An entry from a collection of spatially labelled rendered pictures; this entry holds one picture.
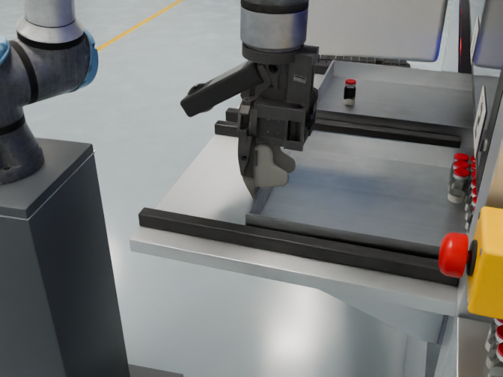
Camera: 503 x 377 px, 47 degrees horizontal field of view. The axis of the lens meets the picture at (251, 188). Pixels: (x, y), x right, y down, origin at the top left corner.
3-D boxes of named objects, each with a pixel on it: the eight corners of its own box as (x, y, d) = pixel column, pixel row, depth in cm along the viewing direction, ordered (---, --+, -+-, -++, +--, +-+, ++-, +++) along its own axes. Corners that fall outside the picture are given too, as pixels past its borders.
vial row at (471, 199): (479, 183, 85) (486, 155, 82) (484, 256, 70) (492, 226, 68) (463, 181, 85) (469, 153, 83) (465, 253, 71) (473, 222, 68)
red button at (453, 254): (477, 263, 54) (487, 229, 52) (479, 291, 51) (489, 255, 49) (436, 256, 55) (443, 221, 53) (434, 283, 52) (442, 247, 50)
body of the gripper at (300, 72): (301, 158, 68) (308, 59, 62) (232, 146, 70) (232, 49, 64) (314, 131, 74) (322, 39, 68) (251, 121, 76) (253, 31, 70)
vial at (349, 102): (355, 102, 110) (357, 81, 108) (353, 106, 108) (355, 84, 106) (343, 101, 111) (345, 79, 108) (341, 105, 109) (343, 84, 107)
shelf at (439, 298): (498, 94, 119) (500, 85, 118) (531, 332, 62) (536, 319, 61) (274, 69, 131) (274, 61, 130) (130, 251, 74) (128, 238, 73)
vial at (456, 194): (463, 197, 82) (469, 168, 79) (463, 205, 80) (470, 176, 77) (447, 194, 82) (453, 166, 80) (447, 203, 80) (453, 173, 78)
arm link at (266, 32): (230, 10, 62) (253, -8, 68) (230, 51, 64) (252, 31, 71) (299, 17, 60) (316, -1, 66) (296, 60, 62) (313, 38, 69)
